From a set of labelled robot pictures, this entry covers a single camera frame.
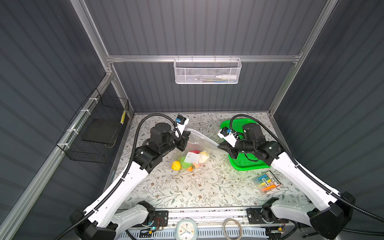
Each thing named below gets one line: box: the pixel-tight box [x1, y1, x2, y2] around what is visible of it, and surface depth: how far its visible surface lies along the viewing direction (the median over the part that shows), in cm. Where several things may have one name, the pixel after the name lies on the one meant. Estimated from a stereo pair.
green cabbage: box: [180, 156, 193, 169], surface depth 81 cm
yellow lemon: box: [171, 160, 181, 171], surface depth 84 cm
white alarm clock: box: [175, 218, 198, 240], surface depth 70 cm
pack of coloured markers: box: [251, 170, 281, 193], surface depth 85 cm
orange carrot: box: [187, 163, 200, 172], surface depth 85 cm
